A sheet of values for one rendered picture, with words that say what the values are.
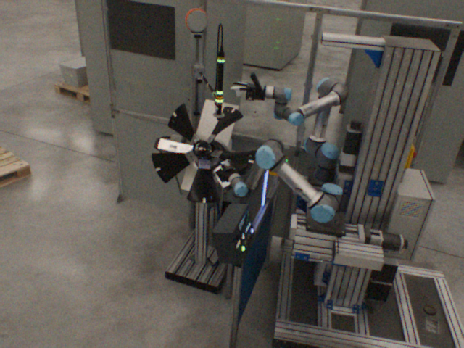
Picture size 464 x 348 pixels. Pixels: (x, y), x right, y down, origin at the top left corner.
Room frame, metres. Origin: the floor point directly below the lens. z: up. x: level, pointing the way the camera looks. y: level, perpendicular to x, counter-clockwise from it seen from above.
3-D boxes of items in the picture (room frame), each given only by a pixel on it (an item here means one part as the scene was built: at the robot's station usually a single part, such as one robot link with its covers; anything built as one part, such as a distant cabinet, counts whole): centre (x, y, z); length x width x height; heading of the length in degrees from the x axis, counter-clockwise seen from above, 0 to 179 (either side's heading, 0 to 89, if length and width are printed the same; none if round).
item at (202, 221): (2.57, 0.21, 0.46); 0.09 x 0.05 x 0.91; 73
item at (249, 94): (2.41, -0.10, 1.63); 0.12 x 0.08 x 0.09; 83
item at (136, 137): (3.12, -0.10, 0.50); 2.59 x 0.03 x 0.91; 73
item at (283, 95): (2.39, -0.26, 1.64); 0.11 x 0.08 x 0.09; 83
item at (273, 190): (2.23, -0.20, 0.82); 0.90 x 0.04 x 0.08; 163
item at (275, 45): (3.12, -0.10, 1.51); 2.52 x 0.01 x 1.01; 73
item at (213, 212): (2.79, 0.14, 0.58); 0.09 x 0.05 x 1.15; 73
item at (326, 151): (2.47, -0.63, 1.20); 0.13 x 0.12 x 0.14; 32
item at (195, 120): (3.12, 0.33, 0.90); 0.08 x 0.06 x 1.80; 108
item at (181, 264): (2.66, 0.18, 0.04); 0.62 x 0.45 x 0.08; 163
